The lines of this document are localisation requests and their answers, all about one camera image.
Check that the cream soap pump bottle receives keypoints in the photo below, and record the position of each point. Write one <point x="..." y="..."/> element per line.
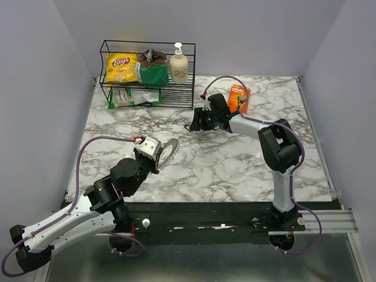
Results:
<point x="179" y="65"/>

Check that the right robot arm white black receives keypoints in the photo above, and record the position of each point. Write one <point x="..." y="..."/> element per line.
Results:
<point x="281" y="148"/>

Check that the orange razor box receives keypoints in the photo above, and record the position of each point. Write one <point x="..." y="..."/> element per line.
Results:
<point x="237" y="100"/>

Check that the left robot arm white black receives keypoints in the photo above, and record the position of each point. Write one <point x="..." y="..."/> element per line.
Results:
<point x="100" y="209"/>

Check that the aluminium frame rail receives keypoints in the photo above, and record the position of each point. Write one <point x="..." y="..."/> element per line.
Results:
<point x="332" y="222"/>

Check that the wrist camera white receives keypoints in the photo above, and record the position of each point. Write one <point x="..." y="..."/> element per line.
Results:
<point x="206" y="105"/>
<point x="149" y="147"/>

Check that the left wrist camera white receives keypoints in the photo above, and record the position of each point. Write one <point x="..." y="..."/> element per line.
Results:
<point x="149" y="147"/>

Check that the black wire shelf rack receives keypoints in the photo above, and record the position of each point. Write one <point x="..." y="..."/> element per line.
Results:
<point x="171" y="96"/>

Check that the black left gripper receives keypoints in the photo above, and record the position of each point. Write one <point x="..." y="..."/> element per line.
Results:
<point x="154" y="163"/>

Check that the yellow Lays chips bag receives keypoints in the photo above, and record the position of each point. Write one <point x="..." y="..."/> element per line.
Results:
<point x="121" y="68"/>

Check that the green white snack bag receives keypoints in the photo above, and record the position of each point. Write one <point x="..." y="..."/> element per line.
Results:
<point x="123" y="97"/>

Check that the green brown snack bag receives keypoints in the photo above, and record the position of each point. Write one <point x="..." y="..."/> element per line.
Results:
<point x="151" y="69"/>

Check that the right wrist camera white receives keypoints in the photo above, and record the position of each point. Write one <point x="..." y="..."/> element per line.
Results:
<point x="206" y="105"/>

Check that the silver disc keyring holder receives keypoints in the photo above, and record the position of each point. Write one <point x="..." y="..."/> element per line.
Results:
<point x="166" y="153"/>

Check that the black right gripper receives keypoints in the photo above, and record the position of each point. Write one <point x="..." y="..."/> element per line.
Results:
<point x="198" y="114"/>

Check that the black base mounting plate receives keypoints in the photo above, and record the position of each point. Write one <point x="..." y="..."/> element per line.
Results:
<point x="198" y="223"/>

